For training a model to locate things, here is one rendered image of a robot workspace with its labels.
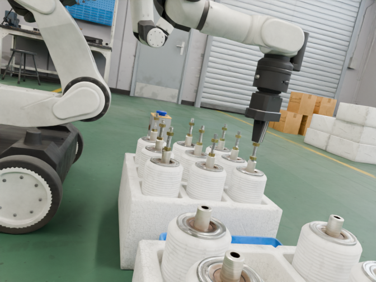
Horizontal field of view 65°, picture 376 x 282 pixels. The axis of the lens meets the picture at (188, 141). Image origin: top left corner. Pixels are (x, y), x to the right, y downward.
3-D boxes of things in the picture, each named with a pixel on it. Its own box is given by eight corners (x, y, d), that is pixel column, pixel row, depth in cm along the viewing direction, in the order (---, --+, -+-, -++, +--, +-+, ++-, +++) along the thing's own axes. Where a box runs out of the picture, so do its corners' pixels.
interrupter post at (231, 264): (222, 288, 32) (229, 261, 31) (215, 273, 34) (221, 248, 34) (243, 288, 33) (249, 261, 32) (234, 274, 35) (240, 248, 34)
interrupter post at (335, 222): (330, 238, 49) (335, 220, 49) (321, 231, 52) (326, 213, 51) (342, 239, 50) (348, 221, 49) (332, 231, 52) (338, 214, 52)
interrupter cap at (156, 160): (168, 158, 80) (168, 155, 80) (185, 167, 74) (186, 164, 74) (144, 159, 75) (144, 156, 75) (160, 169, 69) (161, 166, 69)
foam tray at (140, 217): (120, 270, 70) (131, 198, 66) (117, 200, 107) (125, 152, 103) (267, 271, 80) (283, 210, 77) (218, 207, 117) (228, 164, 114)
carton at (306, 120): (316, 137, 442) (322, 118, 436) (302, 135, 436) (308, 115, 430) (304, 134, 470) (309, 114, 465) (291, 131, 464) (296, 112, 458)
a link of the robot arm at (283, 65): (265, 70, 70) (277, 20, 68) (247, 70, 81) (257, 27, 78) (306, 79, 73) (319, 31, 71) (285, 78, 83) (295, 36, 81)
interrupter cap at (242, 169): (255, 179, 76) (256, 176, 76) (230, 169, 80) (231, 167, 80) (268, 175, 82) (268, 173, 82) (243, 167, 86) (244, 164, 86)
